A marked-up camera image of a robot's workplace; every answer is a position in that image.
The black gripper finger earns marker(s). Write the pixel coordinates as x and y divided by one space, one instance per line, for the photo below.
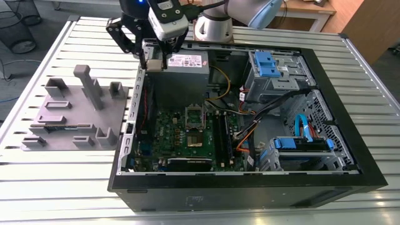
179 44
118 38

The silver CPU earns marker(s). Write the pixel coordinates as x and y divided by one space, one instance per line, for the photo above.
155 65

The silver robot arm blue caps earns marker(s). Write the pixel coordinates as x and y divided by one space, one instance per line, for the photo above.
215 28

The grey power supply unit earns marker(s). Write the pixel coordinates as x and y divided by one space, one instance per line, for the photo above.
187 73

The black mesh waste bin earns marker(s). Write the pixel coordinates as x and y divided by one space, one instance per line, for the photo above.
15 32
30 10

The green motherboard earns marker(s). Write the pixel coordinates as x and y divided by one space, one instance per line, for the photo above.
168 122

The grey parts rack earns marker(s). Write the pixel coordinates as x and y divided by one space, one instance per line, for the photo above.
78 117

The silver metal drive cage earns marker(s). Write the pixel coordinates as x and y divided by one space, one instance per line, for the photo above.
283 84
306 154

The green RAM stick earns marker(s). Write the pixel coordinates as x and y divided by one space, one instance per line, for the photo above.
63 127

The black RAM slot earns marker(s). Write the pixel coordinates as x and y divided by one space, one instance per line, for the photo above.
223 140
231 140
227 140

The black graphics card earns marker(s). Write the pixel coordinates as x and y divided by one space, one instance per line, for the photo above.
187 165

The blue carrier with black disk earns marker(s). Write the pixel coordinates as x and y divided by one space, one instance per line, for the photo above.
284 143

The brown wooden cabinet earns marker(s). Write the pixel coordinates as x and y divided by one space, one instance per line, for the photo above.
368 28

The black PC case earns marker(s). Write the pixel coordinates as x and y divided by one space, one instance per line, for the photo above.
219 185

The silver camera black bracket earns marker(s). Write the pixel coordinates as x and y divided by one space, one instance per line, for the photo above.
166 21

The wooden desk white frame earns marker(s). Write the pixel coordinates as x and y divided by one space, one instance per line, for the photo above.
310 9

